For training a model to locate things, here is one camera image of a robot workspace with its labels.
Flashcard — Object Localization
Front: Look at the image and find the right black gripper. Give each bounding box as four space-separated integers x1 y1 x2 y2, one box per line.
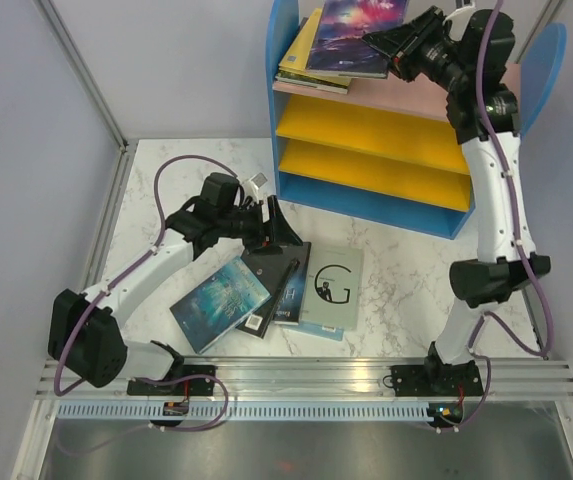
363 4 471 92

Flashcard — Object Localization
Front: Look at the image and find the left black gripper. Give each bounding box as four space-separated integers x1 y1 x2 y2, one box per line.
217 195 302 256

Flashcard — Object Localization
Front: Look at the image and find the purple Robinson Crusoe book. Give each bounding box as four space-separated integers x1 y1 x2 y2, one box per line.
306 0 407 79

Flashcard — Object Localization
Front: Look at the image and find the dark Wuthering Heights book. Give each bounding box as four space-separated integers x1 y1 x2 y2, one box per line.
272 242 311 326

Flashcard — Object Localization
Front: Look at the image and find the yellow paperback book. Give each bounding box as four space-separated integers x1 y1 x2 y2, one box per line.
277 8 351 80

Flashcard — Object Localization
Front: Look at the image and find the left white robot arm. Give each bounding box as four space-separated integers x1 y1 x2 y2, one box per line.
48 173 302 396

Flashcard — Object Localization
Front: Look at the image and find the black notebook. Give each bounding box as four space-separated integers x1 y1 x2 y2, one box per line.
237 245 305 339

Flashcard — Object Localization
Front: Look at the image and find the grey book with G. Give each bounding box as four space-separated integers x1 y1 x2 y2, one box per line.
300 244 364 331

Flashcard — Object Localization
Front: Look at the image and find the light blue thin book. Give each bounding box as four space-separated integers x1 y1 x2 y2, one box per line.
291 322 344 342

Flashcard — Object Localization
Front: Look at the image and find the teal blue book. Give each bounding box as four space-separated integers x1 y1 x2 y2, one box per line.
170 256 271 354

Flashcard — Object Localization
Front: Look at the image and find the blue shelf with coloured boards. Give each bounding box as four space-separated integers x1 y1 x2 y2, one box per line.
264 0 568 240

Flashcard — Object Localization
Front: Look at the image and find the green gold fantasy book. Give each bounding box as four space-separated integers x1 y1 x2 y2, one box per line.
275 70 351 94

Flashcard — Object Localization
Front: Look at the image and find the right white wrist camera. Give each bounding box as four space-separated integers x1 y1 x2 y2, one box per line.
445 0 476 21

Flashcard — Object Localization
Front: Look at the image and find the right aluminium frame post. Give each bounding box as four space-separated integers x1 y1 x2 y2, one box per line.
512 0 565 63

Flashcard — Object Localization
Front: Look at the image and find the aluminium frame post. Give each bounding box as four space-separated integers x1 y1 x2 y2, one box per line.
34 0 129 152
512 0 565 63

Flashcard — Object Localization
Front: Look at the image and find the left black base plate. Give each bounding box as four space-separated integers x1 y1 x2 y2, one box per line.
126 364 216 398

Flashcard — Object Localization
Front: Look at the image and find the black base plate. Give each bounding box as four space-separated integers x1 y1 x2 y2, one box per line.
126 364 216 398
390 362 484 397

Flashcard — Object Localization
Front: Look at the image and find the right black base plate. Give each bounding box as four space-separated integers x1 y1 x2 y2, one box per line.
390 362 484 397

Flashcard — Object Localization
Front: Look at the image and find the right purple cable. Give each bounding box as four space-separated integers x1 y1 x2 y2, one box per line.
465 0 553 431

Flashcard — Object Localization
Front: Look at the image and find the left aluminium frame post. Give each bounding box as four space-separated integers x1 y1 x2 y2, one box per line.
34 0 129 152

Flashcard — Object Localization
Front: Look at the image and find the light blue slotted cable duct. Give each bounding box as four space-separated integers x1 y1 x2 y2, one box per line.
57 399 463 422

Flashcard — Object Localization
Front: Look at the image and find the aluminium mounting rail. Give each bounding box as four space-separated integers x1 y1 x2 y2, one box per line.
35 355 573 401

